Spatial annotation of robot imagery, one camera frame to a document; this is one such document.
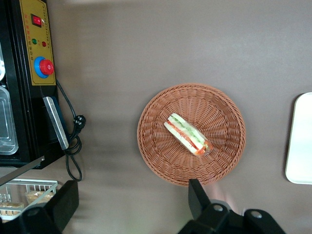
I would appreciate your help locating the foil container in machine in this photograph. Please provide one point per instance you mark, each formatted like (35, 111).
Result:
(7, 122)

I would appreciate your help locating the cream plastic tray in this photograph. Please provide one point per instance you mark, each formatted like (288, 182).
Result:
(301, 139)

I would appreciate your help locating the wrapped cracker snack pack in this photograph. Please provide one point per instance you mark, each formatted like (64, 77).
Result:
(11, 208)
(36, 196)

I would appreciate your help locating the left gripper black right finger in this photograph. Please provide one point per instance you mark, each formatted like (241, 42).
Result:
(197, 197)

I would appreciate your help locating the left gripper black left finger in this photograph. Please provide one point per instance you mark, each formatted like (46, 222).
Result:
(65, 202)

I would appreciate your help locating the round brown wicker basket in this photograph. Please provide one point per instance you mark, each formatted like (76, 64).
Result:
(214, 114)

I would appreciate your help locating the triangle sandwich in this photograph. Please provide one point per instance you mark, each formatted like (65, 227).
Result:
(186, 134)

